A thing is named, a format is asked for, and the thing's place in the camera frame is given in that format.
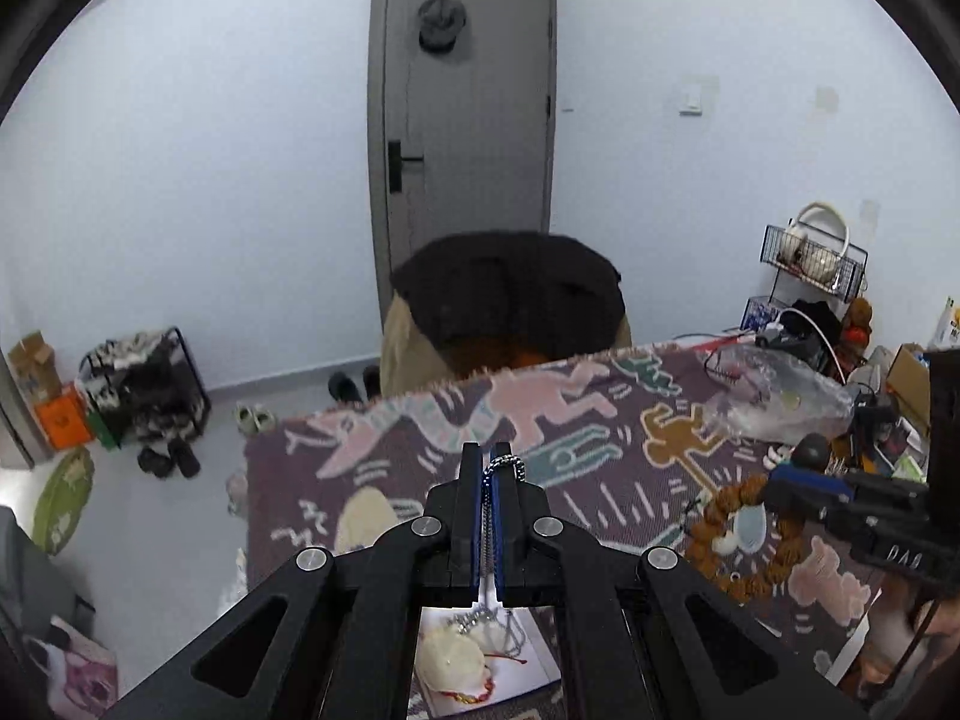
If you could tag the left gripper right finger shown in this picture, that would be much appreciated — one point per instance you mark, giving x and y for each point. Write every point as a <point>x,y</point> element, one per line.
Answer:
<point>640,635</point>

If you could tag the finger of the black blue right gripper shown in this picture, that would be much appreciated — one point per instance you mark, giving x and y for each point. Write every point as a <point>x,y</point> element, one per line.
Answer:
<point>810,490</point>

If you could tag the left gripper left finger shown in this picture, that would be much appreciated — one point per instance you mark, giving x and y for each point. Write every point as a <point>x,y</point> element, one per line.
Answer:
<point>329,636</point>

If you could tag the black-haired boy figurine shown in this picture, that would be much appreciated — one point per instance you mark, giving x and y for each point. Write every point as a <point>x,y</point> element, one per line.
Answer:
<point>814,453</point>

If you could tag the black open gift box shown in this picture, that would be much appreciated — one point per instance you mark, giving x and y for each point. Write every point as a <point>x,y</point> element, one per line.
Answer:
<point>474,661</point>

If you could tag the clear plastic bag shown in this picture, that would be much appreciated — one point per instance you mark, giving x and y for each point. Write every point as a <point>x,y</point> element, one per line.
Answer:
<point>769,396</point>

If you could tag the purple patterned woven blanket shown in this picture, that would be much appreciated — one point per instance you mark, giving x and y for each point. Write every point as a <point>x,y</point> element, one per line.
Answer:
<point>620,446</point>

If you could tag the white handbag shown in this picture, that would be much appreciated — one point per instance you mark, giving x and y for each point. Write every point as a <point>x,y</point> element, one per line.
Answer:
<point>814,261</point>

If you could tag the green round floor mat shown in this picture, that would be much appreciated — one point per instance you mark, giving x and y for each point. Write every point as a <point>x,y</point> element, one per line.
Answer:
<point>63,500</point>

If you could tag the black shoe rack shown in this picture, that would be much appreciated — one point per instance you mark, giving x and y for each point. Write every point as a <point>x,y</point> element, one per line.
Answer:
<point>142,388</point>

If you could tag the orange paper bag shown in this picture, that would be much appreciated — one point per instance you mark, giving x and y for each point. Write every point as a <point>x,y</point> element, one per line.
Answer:
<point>63,420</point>

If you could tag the black jacket on chair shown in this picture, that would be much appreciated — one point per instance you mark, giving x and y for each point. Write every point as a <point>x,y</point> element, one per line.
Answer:
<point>480,270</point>

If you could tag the cardboard box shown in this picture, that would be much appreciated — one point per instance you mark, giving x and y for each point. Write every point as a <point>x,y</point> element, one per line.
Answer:
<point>32,363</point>

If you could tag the grey door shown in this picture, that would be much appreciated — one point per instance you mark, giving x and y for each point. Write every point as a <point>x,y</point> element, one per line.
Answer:
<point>482,116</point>

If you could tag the grey cap on door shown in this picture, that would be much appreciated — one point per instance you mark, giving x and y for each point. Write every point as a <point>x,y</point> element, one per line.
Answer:
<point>440,23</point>

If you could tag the black wire wall basket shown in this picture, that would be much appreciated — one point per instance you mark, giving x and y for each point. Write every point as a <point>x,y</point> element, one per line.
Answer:
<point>851,280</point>

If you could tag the white wall switch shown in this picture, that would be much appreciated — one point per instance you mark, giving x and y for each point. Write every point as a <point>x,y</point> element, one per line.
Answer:
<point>691,104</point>

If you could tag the black door handle lock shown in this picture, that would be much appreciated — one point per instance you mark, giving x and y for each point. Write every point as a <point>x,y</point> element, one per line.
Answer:
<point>396,163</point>

